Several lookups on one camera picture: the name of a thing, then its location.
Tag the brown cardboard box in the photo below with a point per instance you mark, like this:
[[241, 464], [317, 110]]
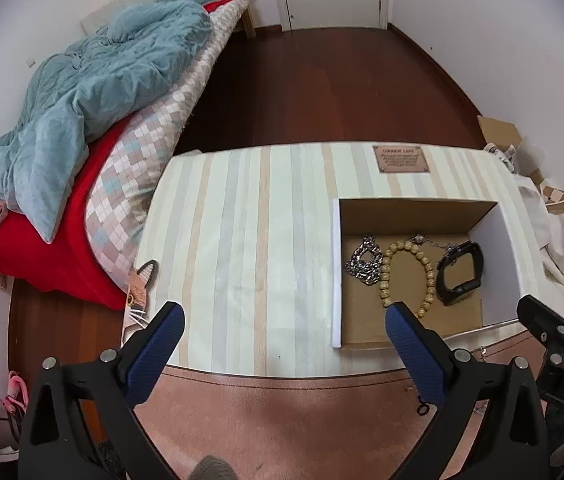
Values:
[[504, 137]]

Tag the white cloth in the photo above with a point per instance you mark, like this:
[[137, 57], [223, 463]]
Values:
[[547, 230]]

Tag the pink slippers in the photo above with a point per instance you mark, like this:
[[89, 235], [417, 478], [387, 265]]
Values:
[[15, 400]]

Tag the cat print cushion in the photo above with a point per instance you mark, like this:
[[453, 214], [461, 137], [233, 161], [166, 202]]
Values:
[[140, 287]]

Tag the white cardboard box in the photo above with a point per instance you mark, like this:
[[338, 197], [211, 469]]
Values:
[[499, 270]]

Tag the blue quilt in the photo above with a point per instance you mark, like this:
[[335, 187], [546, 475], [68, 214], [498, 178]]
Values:
[[96, 75]]

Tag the grey knitted item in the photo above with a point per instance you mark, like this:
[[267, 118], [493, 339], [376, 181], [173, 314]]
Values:
[[214, 469]]

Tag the checkered mattress cover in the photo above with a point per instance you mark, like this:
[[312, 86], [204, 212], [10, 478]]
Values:
[[156, 140]]

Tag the brown label patch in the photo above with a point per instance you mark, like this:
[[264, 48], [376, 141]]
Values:
[[402, 158]]

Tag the striped table cover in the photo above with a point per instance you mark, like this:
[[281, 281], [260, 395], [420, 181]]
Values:
[[242, 260]]

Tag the wooden bed leg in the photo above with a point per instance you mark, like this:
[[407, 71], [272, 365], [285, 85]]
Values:
[[249, 22]]

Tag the red bed sheet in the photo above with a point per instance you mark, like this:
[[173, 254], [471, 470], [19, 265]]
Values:
[[61, 240]]

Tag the black smartwatch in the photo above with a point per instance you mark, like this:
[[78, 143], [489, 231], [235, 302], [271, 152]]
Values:
[[472, 260]]

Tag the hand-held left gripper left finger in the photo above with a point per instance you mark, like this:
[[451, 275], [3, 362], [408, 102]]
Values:
[[159, 355]]

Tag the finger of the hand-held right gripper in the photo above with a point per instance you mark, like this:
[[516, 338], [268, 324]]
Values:
[[544, 316]]

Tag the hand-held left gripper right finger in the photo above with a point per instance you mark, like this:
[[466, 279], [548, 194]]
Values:
[[412, 350]]

